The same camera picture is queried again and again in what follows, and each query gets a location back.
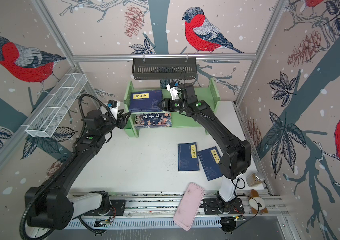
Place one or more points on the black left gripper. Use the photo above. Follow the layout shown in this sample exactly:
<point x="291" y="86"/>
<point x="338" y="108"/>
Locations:
<point x="122" y="122"/>

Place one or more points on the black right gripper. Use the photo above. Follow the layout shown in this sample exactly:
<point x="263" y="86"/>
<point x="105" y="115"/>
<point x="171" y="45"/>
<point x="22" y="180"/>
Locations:
<point x="169" y="103"/>

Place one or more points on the dark blue bottom book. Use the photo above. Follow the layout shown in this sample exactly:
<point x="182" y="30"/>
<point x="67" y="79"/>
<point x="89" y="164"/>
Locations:
<point x="146" y="101"/>

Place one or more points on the colourful illustrated thick book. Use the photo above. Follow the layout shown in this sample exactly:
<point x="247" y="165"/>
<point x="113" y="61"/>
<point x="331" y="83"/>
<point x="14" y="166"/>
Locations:
<point x="152" y="120"/>

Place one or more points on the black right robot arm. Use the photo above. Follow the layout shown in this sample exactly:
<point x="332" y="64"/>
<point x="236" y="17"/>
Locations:
<point x="236" y="154"/>

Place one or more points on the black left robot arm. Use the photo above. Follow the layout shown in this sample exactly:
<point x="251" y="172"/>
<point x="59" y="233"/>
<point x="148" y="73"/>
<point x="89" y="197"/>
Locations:
<point x="49" y="205"/>

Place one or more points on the black hanging basket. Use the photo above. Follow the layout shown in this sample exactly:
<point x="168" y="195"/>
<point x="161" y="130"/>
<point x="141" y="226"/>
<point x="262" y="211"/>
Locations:
<point x="164" y="69"/>

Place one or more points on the green wooden shelf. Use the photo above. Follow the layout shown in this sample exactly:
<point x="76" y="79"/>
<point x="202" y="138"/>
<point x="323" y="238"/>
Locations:
<point x="210" y="95"/>

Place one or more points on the pink plastic tray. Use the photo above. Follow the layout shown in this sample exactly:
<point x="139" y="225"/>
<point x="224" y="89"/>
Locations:
<point x="188" y="206"/>

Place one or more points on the small glass jar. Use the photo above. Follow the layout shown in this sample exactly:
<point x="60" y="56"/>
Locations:
<point x="255" y="179"/>

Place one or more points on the small plush toy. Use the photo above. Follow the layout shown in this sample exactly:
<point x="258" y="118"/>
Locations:
<point x="257" y="203"/>

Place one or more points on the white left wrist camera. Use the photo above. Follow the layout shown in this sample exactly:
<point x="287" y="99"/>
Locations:
<point x="113" y="106"/>

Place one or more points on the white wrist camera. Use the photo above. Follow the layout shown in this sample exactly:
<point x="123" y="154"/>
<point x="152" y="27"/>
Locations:
<point x="113" y="106"/>
<point x="173" y="89"/>

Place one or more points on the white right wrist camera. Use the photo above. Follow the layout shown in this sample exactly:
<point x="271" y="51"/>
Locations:
<point x="173" y="89"/>

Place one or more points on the white wire mesh basket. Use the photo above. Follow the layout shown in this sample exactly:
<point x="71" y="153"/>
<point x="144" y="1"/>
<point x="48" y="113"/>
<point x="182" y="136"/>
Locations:
<point x="49" y="118"/>

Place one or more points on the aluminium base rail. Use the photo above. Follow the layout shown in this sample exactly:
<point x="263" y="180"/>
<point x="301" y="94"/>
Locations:
<point x="155" y="211"/>

